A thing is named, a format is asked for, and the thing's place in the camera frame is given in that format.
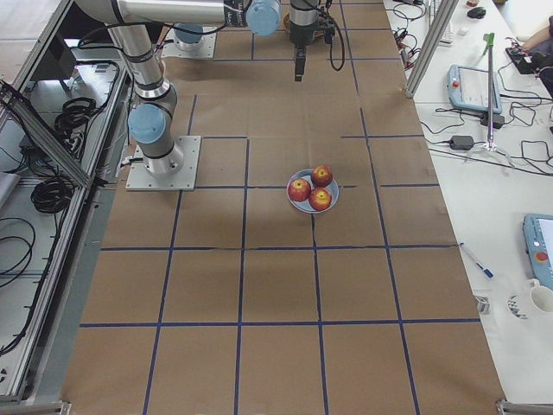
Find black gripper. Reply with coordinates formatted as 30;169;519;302
289;9;318;81

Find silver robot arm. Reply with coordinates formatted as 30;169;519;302
174;22;204;47
78;1;282;176

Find red apple plate back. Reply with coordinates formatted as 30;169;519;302
310;164;334;188

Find red apple plate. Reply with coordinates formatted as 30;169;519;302
308;188;333;212
310;164;334;188
287;178;312;202

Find red apple plate left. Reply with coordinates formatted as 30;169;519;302
287;178;312;202

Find light blue plate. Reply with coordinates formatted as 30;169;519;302
286;169;340;214

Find red apple plate front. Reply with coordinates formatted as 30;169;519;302
308;188;333;212

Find white keyboard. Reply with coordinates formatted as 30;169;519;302
427;0;455;46

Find blue teach pendant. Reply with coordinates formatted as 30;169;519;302
523;214;553;289
447;65;489;112

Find black power adapter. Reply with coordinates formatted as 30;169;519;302
448;135;474;151

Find black computer mouse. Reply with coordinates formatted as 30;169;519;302
467;7;486;19

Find green reacher grabber stick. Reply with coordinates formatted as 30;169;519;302
482;32;515;169

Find black box on desk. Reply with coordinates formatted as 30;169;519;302
505;48;546;74

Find white blue pen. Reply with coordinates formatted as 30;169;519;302
459;242;494;278

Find white mug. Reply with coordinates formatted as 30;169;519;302
524;278;552;322

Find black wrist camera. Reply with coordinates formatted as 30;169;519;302
315;16;336;45

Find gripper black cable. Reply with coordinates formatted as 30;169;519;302
321;0;349;72

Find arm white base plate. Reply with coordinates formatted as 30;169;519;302
125;136;202;191
161;26;216;60

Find aluminium frame post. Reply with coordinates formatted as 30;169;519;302
404;0;458;99

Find coiled black cables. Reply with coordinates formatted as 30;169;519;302
30;179;70;215

